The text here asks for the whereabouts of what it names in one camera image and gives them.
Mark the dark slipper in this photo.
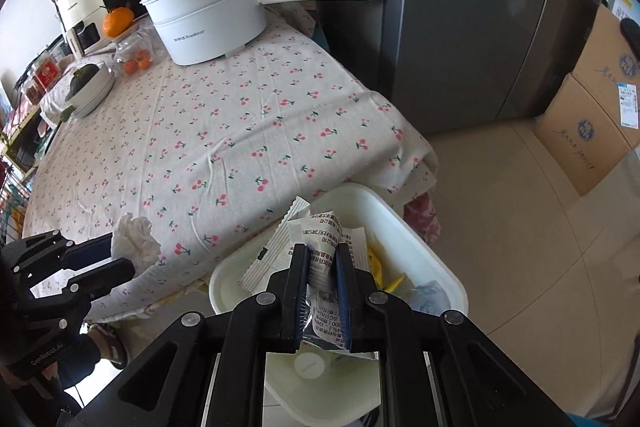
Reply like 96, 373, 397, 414
87, 324, 128, 370

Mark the white bowl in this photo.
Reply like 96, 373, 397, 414
65, 62, 116, 108

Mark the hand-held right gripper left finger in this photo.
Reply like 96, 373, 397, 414
75, 243, 313, 427

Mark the white tissue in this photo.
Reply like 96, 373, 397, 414
110, 214, 162, 268

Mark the small white bottle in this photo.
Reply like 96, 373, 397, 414
292, 349, 333, 380

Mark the glass teapot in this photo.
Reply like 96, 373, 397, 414
114, 29, 157, 75

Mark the green pumpkin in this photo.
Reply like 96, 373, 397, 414
69, 63, 105, 95

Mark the white air fryer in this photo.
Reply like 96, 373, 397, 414
56, 0, 126, 55

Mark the black wire rack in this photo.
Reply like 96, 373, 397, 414
0, 157, 36, 238

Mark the yellow snack wrapper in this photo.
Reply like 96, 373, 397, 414
367, 242, 408, 293

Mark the grey refrigerator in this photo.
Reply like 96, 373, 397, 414
315, 0, 611, 138

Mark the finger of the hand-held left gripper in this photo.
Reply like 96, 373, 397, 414
30, 258, 136, 303
2, 231, 113, 280

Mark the white striped packet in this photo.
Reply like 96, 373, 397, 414
239, 197, 313, 293

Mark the white printed packet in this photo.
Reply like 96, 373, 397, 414
285, 211, 381, 358

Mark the white plastic bin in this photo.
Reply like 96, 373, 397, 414
209, 183, 469, 426

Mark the large orange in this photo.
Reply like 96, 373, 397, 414
103, 7, 136, 36

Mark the clear spice jar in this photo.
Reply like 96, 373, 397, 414
22, 77, 43, 105

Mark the large cardboard box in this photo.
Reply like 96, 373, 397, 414
570, 2, 640, 152

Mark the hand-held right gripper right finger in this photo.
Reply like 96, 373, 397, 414
335, 243, 571, 427

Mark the cherry print tablecloth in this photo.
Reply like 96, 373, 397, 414
22, 2, 441, 323

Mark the pink patterned cloth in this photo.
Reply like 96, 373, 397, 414
405, 194, 443, 243

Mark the white electric pot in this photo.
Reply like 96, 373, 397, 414
139, 0, 376, 66

